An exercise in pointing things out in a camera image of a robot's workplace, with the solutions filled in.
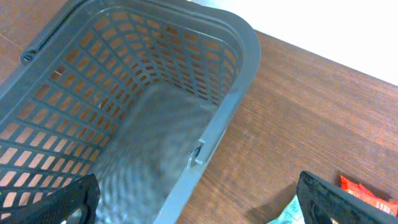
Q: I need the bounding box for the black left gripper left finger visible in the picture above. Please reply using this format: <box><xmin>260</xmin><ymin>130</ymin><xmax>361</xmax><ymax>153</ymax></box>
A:
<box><xmin>1</xmin><ymin>174</ymin><xmax>100</xmax><ymax>224</ymax></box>

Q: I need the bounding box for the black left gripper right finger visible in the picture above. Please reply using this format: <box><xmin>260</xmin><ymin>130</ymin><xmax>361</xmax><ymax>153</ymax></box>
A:
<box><xmin>296</xmin><ymin>171</ymin><xmax>397</xmax><ymax>224</ymax></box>

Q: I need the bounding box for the mint green tissue packet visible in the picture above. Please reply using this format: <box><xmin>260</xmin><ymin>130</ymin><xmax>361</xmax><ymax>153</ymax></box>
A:
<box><xmin>267</xmin><ymin>195</ymin><xmax>305</xmax><ymax>224</ymax></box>

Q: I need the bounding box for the red orange pasta packet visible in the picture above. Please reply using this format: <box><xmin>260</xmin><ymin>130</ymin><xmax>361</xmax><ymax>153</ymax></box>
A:
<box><xmin>340</xmin><ymin>175</ymin><xmax>397</xmax><ymax>217</ymax></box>

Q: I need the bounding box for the grey plastic shopping basket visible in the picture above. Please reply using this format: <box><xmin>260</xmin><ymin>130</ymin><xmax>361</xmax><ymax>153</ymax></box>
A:
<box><xmin>1</xmin><ymin>1</ymin><xmax>261</xmax><ymax>223</ymax></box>

